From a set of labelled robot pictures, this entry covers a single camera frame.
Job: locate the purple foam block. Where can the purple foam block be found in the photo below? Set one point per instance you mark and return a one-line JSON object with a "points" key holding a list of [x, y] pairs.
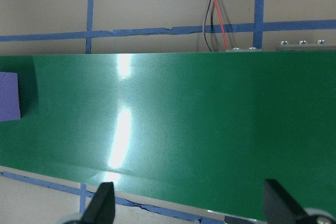
{"points": [[9, 95]]}

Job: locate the green belt conveyor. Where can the green belt conveyor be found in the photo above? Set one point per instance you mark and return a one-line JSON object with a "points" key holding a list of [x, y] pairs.
{"points": [[197, 116]]}

